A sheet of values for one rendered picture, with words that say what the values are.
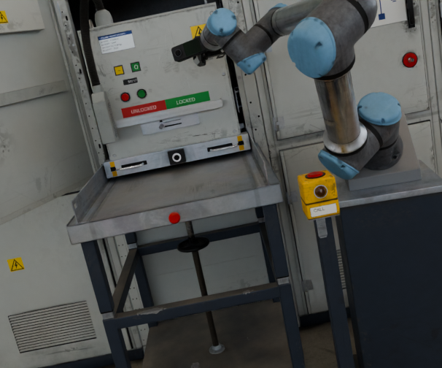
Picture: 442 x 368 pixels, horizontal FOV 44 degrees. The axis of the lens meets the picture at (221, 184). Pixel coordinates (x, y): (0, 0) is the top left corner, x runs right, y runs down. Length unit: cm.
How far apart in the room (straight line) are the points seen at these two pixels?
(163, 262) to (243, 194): 88
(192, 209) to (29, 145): 73
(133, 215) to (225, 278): 89
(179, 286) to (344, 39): 147
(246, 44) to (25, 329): 161
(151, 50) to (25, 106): 48
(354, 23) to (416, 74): 111
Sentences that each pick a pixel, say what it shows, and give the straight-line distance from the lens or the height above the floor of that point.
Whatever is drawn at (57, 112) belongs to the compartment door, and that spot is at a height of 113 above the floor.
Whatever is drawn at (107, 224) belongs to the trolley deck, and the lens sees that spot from 159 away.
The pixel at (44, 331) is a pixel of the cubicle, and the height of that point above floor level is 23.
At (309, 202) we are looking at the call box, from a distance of 133.
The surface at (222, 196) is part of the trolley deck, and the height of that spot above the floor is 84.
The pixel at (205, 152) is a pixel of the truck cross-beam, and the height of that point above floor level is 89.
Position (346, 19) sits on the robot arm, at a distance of 121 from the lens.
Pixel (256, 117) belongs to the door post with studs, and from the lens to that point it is 219.
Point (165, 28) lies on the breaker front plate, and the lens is 198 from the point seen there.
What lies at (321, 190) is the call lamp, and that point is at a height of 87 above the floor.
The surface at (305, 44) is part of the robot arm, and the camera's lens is 119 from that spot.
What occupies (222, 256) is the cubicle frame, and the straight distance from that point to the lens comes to 233.
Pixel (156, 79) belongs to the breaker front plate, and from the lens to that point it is 198.
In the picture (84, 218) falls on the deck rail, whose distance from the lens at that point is 163.
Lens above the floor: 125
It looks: 14 degrees down
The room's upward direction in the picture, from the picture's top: 12 degrees counter-clockwise
